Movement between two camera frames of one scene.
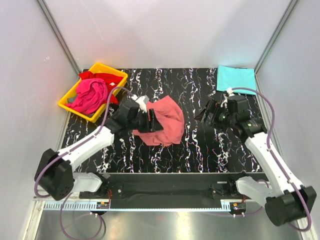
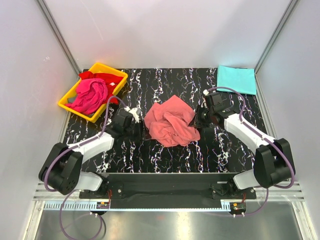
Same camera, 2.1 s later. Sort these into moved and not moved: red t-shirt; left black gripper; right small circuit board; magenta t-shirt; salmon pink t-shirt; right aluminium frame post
Moved: left black gripper; salmon pink t-shirt
Not moved: magenta t-shirt; right aluminium frame post; red t-shirt; right small circuit board
